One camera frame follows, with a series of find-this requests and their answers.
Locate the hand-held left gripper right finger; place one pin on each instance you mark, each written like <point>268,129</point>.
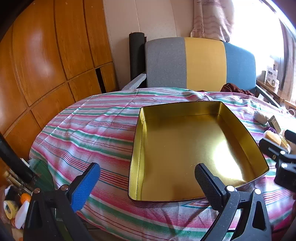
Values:
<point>208,185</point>

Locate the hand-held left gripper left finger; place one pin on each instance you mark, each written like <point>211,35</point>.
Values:
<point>85,185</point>

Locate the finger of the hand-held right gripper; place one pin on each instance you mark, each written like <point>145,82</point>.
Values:
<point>270,148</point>
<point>291,135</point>

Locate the pale yellow soft block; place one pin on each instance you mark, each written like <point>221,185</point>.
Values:
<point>272,138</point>

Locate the white printed carton box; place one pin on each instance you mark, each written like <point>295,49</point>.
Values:
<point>275,124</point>

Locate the white plastic lump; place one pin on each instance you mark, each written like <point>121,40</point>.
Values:
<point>260,116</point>

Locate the gold metal tin box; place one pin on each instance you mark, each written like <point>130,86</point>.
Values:
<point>185,150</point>

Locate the wooden desk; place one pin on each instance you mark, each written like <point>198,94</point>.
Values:
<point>277,95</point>

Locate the striped pink green tablecloth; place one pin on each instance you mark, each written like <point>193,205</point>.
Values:
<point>92,129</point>

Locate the small orange object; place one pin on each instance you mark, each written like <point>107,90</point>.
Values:
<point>26,198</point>

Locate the white blue carton box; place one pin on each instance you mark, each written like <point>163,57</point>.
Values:
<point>271,76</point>

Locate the white plastic bottle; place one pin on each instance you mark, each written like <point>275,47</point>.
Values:
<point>23,214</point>

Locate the dark red cloth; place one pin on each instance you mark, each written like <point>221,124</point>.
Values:
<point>233,88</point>

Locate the black pole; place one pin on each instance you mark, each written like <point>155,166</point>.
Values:
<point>16,160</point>

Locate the brown window curtain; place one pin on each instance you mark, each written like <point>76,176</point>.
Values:
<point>288,58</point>

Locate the grey yellow blue chair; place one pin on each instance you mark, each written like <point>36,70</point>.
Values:
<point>203,62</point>

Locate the wooden wardrobe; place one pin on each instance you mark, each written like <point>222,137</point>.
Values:
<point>46,58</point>

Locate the black rolled mat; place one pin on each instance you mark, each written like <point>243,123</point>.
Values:
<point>136,58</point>

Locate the pink patterned curtain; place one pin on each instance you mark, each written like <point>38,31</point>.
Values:
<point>212,18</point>

